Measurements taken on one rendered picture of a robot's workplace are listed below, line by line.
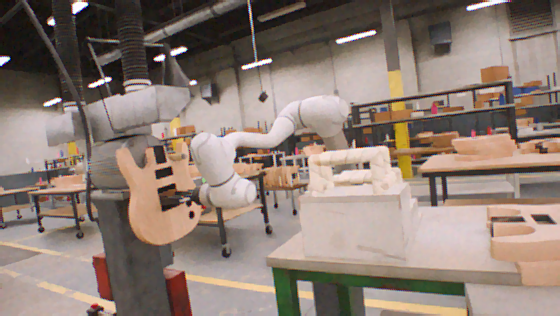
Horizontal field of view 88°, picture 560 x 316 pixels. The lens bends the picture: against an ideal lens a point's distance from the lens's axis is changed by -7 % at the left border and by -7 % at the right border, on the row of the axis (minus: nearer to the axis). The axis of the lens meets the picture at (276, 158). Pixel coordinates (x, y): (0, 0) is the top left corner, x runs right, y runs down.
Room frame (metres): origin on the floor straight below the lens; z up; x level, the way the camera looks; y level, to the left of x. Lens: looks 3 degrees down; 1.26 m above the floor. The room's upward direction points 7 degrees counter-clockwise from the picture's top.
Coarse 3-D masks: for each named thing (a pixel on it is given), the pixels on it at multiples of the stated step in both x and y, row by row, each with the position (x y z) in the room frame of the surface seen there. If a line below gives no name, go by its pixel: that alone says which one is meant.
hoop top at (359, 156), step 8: (344, 152) 0.79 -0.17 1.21; (352, 152) 0.77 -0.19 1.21; (360, 152) 0.76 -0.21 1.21; (368, 152) 0.75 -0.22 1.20; (376, 152) 0.74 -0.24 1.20; (312, 160) 0.83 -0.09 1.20; (320, 160) 0.81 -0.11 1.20; (328, 160) 0.80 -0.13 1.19; (336, 160) 0.79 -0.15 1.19; (344, 160) 0.78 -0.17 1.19; (352, 160) 0.77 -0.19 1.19; (360, 160) 0.76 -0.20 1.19; (368, 160) 0.75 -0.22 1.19
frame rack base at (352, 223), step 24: (336, 192) 0.84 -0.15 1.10; (360, 192) 0.79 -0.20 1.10; (408, 192) 0.83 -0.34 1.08; (312, 216) 0.82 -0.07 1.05; (336, 216) 0.79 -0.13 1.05; (360, 216) 0.76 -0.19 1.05; (384, 216) 0.73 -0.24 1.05; (408, 216) 0.79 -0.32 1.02; (312, 240) 0.83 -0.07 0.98; (336, 240) 0.79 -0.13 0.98; (360, 240) 0.76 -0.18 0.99; (384, 240) 0.73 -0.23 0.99; (408, 240) 0.76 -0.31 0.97
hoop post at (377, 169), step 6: (378, 156) 0.74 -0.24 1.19; (372, 162) 0.75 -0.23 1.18; (378, 162) 0.74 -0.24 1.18; (372, 168) 0.75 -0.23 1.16; (378, 168) 0.74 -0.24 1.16; (372, 174) 0.75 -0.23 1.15; (378, 174) 0.74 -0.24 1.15; (372, 180) 0.76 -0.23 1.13; (378, 180) 0.74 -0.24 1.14; (378, 186) 0.74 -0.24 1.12; (378, 192) 0.74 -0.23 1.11; (384, 192) 0.74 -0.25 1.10
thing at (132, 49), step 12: (120, 0) 1.26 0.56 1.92; (132, 0) 1.28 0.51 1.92; (120, 12) 1.26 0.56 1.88; (132, 12) 1.27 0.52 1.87; (120, 24) 1.27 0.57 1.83; (132, 24) 1.27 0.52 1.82; (120, 36) 1.27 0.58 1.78; (132, 36) 1.26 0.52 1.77; (120, 48) 1.28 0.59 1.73; (132, 48) 1.26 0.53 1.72; (144, 48) 1.30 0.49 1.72; (132, 60) 1.26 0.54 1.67; (144, 60) 1.30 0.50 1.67; (132, 72) 1.26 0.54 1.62; (144, 72) 1.29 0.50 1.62; (132, 84) 1.26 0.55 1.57; (144, 84) 1.28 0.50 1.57
